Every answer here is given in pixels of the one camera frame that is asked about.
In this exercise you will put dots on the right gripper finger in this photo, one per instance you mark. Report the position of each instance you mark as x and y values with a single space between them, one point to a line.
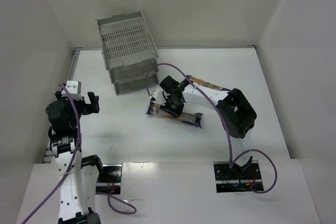
166 104
176 111

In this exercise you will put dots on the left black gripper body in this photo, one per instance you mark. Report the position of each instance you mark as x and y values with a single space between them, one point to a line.
79 102

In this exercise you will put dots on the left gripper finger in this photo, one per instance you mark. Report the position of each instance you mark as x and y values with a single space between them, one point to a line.
91 109
94 99

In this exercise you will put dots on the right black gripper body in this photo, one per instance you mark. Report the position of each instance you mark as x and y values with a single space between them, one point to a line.
171 104

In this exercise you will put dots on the blue spaghetti bag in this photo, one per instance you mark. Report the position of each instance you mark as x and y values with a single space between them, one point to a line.
206 84

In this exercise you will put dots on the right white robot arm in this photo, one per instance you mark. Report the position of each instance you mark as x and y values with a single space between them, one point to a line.
231 105

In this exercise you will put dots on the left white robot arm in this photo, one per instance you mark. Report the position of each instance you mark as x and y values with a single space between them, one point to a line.
77 174

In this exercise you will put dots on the grey three-tier tray shelf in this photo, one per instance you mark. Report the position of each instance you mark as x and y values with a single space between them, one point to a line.
129 52

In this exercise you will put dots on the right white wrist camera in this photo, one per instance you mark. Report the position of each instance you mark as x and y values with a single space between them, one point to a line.
155 95

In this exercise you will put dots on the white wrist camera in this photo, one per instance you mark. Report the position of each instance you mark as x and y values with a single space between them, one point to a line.
73 88
155 95

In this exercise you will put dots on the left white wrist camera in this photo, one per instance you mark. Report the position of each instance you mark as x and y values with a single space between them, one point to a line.
73 88

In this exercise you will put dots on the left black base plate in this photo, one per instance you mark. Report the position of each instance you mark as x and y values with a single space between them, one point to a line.
109 181

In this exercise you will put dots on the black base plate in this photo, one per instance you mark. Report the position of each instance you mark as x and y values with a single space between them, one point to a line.
229 181
109 181

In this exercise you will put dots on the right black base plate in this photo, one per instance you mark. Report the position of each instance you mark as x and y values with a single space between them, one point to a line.
229 181

